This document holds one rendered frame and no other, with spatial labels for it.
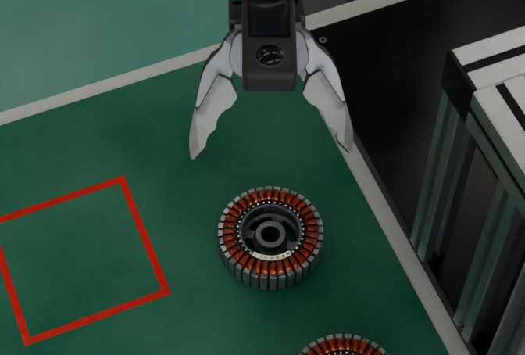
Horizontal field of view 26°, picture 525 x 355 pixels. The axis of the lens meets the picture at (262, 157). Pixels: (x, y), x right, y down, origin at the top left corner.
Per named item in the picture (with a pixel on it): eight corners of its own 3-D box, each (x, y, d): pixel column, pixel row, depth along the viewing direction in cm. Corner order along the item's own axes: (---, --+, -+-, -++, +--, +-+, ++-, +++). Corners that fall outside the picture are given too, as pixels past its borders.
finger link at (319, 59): (356, 87, 106) (300, 16, 103) (358, 93, 105) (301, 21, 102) (316, 116, 107) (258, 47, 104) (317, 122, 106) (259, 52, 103)
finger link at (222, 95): (195, 139, 113) (247, 66, 110) (194, 165, 107) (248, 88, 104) (169, 123, 112) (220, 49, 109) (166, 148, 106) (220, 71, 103)
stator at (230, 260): (217, 203, 126) (216, 185, 123) (318, 199, 127) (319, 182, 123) (219, 294, 120) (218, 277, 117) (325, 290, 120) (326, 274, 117)
